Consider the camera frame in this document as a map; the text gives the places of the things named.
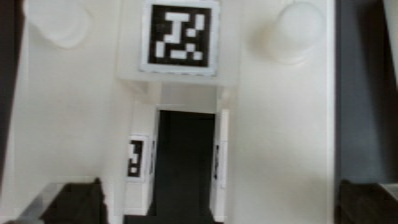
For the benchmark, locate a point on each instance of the white chair seat part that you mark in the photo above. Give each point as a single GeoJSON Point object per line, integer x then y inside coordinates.
{"type": "Point", "coordinates": [175, 156]}

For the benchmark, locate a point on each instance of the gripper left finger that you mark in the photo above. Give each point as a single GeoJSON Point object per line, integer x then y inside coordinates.
{"type": "Point", "coordinates": [67, 207]}

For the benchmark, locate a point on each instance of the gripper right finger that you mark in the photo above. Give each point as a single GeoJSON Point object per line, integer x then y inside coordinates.
{"type": "Point", "coordinates": [367, 203]}

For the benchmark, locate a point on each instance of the white chair back part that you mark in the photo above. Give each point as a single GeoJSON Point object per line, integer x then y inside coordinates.
{"type": "Point", "coordinates": [78, 85]}

